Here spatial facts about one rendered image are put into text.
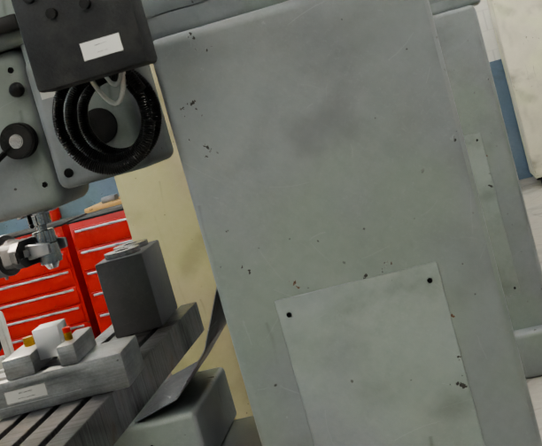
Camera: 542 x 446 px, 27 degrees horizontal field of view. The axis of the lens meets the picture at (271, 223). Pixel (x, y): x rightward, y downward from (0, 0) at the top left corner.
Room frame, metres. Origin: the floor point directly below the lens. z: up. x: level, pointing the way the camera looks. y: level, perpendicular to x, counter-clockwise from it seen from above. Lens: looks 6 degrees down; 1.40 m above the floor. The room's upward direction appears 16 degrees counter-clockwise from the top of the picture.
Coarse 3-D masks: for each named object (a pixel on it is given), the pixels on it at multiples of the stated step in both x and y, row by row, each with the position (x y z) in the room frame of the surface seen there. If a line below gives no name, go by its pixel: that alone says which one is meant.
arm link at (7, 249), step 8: (0, 240) 2.34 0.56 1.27; (8, 240) 2.33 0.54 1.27; (16, 240) 2.35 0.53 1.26; (24, 240) 2.28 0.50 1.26; (32, 240) 2.30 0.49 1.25; (0, 248) 2.30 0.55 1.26; (8, 248) 2.29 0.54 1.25; (16, 248) 2.26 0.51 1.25; (24, 248) 2.28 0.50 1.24; (0, 256) 2.32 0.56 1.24; (8, 256) 2.29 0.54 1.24; (16, 256) 2.26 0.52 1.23; (0, 264) 2.32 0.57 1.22; (8, 264) 2.29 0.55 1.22; (16, 264) 2.25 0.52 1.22; (24, 264) 2.27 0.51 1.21; (32, 264) 2.29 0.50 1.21; (0, 272) 2.32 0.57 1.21; (8, 272) 2.33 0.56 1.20; (16, 272) 2.35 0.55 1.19
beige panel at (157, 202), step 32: (160, 96) 4.00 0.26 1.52; (128, 192) 4.03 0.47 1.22; (160, 192) 4.02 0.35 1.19; (128, 224) 4.04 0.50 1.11; (160, 224) 4.02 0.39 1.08; (192, 224) 4.00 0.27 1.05; (192, 256) 4.01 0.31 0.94; (192, 288) 4.01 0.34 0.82; (192, 352) 4.02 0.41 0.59; (224, 352) 4.01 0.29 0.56
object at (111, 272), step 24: (144, 240) 2.79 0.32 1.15; (120, 264) 2.65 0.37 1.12; (144, 264) 2.65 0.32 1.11; (120, 288) 2.65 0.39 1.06; (144, 288) 2.64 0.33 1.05; (168, 288) 2.82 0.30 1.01; (120, 312) 2.65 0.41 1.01; (144, 312) 2.65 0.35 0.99; (168, 312) 2.74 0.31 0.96; (120, 336) 2.66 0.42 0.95
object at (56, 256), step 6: (54, 234) 2.28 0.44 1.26; (36, 240) 2.27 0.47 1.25; (42, 240) 2.27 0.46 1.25; (48, 240) 2.27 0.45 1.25; (54, 240) 2.28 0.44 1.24; (54, 246) 2.27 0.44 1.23; (54, 252) 2.27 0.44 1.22; (60, 252) 2.29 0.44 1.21; (42, 258) 2.27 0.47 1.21; (48, 258) 2.27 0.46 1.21; (54, 258) 2.27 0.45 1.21; (60, 258) 2.28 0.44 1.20; (42, 264) 2.28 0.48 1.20; (48, 264) 2.27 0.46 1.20
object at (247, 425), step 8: (232, 424) 2.36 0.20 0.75; (240, 424) 2.34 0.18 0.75; (248, 424) 2.33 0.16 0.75; (232, 432) 2.30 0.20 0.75; (240, 432) 2.28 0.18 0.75; (248, 432) 2.27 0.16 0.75; (256, 432) 2.25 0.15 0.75; (224, 440) 2.26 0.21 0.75; (232, 440) 2.24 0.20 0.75; (240, 440) 2.23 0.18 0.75; (248, 440) 2.21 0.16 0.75; (256, 440) 2.20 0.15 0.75
